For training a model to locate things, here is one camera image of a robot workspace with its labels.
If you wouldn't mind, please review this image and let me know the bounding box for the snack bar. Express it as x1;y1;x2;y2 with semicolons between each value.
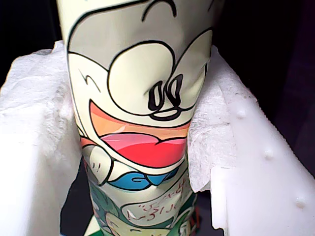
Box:
55;0;214;236

